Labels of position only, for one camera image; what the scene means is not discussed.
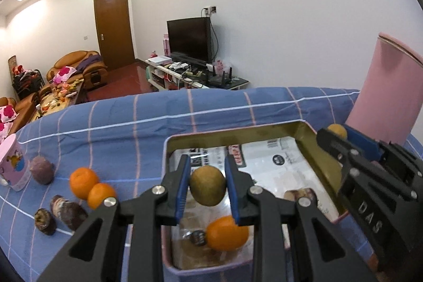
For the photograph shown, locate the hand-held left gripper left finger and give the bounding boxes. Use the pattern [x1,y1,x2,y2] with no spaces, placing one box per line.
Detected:
[36,155,192,282]

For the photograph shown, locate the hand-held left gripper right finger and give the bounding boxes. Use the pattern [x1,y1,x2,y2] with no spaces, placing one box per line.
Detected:
[225,155,379,282]

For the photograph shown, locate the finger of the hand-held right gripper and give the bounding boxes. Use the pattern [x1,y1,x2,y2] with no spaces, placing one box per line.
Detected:
[316,128,362,177]
[344,125,385,161]

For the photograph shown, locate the small yellow round fruit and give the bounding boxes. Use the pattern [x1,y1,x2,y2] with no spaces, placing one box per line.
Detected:
[327,124,348,140]

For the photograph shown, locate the brown-green kiwi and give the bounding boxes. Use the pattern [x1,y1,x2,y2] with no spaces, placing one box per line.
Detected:
[189,166,227,206]

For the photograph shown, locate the metal tin box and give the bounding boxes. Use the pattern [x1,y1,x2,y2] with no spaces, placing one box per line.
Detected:
[163,120,350,276]

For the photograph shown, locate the orange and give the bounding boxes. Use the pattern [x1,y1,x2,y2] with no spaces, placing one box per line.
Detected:
[69,167,100,198]
[87,183,117,210]
[205,216,249,252]

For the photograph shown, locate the purple passion fruit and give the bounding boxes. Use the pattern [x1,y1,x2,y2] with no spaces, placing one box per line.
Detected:
[30,156,55,185]

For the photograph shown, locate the blue checked bedsheet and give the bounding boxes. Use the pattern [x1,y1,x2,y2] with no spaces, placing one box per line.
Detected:
[0,87,423,282]

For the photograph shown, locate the black side table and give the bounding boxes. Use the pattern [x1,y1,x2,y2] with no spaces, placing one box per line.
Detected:
[206,75,249,91]

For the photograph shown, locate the black router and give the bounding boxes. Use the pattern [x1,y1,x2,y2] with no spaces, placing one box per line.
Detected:
[208,66,233,84]

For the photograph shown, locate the white television stand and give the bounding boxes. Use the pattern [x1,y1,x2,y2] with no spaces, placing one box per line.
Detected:
[145,59,212,91]

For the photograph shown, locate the pink patterned plastic bag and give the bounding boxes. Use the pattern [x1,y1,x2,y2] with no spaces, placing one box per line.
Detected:
[213,59,232,73]

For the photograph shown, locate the brown leather armchair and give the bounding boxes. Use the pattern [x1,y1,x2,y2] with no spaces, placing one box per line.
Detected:
[46,51,109,94]

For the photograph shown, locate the cluttered coffee table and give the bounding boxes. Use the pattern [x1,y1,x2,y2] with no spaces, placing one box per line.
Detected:
[31,79,86,119]

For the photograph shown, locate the black television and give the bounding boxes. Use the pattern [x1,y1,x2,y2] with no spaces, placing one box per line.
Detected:
[167,17,213,64]

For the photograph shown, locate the purple cloth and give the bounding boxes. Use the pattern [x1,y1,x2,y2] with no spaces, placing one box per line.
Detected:
[77,54,101,71]

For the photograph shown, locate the pink floral pillow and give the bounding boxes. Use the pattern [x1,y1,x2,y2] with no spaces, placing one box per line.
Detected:
[53,66,76,82]

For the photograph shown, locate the pink cartoon cup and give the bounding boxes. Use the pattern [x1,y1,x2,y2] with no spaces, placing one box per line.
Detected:
[0,133,30,192]

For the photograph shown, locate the brown wooden door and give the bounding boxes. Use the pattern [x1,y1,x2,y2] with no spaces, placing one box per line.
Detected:
[93,0,136,71]

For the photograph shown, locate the brown leather sofa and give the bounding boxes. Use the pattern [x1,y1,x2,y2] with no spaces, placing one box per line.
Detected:
[0,94,42,137]

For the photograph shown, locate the black rack with clothes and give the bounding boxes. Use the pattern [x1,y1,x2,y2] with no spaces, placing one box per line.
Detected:
[8,56,45,98]

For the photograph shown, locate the pink floral cushion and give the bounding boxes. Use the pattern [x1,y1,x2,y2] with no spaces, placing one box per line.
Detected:
[0,104,17,124]

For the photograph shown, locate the black power cable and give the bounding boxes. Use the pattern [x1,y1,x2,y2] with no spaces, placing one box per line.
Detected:
[211,17,219,61]

